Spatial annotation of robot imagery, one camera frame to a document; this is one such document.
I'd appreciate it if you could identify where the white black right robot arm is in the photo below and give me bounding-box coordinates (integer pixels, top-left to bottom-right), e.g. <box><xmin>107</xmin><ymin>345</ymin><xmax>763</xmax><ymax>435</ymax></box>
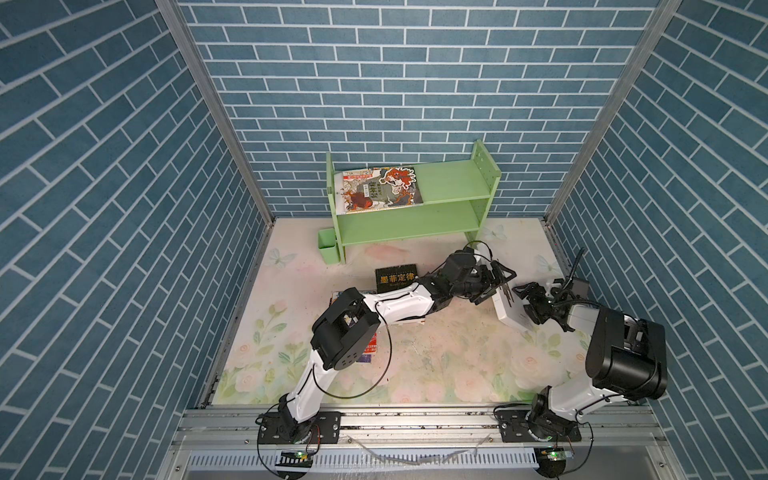
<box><xmin>512</xmin><ymin>278</ymin><xmax>668</xmax><ymax>440</ymax></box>

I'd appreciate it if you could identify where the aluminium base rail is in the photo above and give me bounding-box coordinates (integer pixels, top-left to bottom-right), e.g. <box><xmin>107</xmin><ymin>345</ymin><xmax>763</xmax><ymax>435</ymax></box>
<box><xmin>172</xmin><ymin>404</ymin><xmax>669</xmax><ymax>450</ymax></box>

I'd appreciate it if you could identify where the green wooden two-tier shelf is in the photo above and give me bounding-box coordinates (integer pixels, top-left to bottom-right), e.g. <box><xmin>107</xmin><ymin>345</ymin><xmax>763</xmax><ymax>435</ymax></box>
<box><xmin>326</xmin><ymin>140</ymin><xmax>501</xmax><ymax>263</ymax></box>

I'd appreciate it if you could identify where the red blue manga book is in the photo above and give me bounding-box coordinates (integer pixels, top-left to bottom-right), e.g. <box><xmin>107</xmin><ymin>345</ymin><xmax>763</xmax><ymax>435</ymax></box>
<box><xmin>329</xmin><ymin>290</ymin><xmax>427</xmax><ymax>364</ymax></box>

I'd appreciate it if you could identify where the green red illustrated comic book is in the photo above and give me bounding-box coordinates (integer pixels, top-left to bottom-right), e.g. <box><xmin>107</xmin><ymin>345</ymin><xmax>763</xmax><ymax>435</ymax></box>
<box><xmin>333</xmin><ymin>166</ymin><xmax>423</xmax><ymax>215</ymax></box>

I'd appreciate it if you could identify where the small green side box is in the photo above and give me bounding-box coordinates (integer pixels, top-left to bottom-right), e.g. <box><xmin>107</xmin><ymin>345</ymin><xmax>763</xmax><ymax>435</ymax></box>
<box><xmin>317</xmin><ymin>228</ymin><xmax>341</xmax><ymax>265</ymax></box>

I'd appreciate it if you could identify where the white book with brown bars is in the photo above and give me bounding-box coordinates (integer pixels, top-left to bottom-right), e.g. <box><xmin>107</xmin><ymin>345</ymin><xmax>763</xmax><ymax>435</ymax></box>
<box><xmin>492</xmin><ymin>284</ymin><xmax>534</xmax><ymax>332</ymax></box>

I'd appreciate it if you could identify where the black book with gold text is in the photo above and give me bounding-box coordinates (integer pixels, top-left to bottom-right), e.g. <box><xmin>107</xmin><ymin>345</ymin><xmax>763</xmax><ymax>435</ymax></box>
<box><xmin>375</xmin><ymin>264</ymin><xmax>418</xmax><ymax>294</ymax></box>

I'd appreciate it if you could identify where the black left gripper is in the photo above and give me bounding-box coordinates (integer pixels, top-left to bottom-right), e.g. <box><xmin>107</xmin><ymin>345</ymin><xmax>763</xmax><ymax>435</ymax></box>
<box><xmin>447</xmin><ymin>260</ymin><xmax>516</xmax><ymax>305</ymax></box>

